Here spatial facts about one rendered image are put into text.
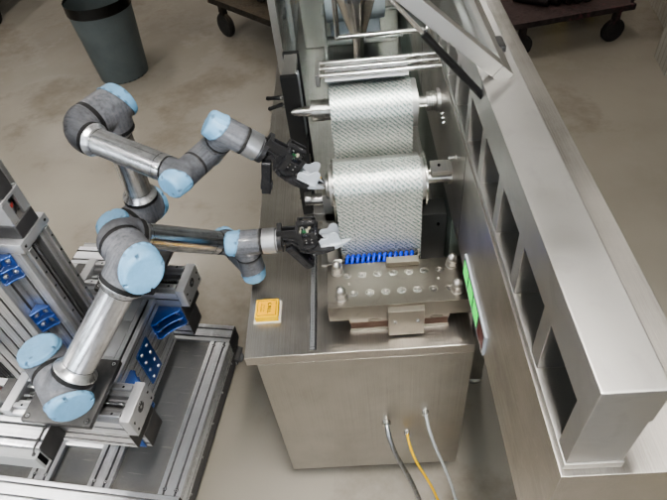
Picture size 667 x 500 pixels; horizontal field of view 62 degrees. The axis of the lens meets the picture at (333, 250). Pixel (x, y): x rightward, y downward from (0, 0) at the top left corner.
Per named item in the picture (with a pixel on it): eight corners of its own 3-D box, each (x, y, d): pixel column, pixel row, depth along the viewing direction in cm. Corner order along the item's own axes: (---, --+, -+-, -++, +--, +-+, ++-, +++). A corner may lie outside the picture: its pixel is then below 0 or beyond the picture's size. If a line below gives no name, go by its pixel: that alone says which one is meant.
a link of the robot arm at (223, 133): (204, 117, 147) (215, 101, 140) (241, 137, 152) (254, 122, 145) (196, 141, 144) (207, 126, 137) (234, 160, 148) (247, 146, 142)
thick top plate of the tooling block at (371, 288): (329, 278, 169) (327, 265, 165) (462, 269, 167) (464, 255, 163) (330, 321, 158) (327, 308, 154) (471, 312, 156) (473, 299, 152)
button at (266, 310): (257, 304, 174) (256, 299, 172) (280, 303, 174) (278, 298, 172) (255, 322, 169) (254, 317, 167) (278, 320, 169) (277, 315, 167)
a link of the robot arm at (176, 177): (36, 119, 152) (175, 176, 136) (66, 98, 159) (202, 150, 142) (53, 153, 161) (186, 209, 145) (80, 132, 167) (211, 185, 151)
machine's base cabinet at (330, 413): (307, 124, 399) (289, 3, 337) (397, 116, 395) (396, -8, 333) (295, 479, 226) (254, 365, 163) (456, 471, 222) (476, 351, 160)
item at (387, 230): (341, 256, 169) (336, 211, 155) (420, 251, 167) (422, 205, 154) (341, 258, 168) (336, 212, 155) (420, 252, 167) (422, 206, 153)
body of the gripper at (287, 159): (308, 165, 148) (268, 144, 143) (291, 186, 153) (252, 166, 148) (308, 147, 153) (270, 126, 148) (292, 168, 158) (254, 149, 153)
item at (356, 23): (346, 127, 235) (334, -12, 194) (379, 124, 234) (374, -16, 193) (347, 147, 226) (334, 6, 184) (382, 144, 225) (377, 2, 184)
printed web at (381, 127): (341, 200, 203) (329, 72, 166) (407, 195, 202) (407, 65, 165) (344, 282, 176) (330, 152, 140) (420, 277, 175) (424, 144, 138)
